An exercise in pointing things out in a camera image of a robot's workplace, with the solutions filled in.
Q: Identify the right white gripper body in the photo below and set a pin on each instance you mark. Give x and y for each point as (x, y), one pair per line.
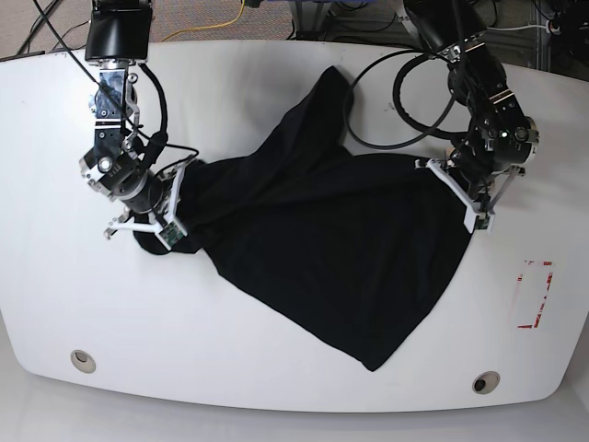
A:
(151, 200)

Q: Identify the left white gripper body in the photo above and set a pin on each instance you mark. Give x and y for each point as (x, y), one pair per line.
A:
(479, 199)

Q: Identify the black t-shirt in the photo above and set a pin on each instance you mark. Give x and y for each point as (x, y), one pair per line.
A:
(355, 249)

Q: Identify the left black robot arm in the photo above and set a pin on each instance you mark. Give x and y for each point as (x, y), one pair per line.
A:
(483, 121)

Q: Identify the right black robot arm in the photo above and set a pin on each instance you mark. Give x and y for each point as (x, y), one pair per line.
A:
(119, 164)

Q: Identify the red tape rectangle marking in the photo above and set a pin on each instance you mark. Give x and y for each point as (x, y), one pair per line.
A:
(531, 294)

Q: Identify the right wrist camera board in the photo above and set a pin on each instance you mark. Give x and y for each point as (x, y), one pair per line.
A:
(171, 234)

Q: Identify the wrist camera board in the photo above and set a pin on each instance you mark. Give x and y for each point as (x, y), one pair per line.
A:
(171, 234)
(484, 221)

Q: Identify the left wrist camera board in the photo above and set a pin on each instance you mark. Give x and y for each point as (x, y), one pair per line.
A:
(484, 221)

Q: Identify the left table cable grommet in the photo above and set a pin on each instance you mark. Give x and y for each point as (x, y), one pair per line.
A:
(83, 361)

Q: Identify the table cable grommet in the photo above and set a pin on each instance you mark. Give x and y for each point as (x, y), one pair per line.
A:
(486, 383)
(83, 361)

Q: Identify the right table cable grommet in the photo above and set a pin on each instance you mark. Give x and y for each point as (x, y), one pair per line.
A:
(486, 383)

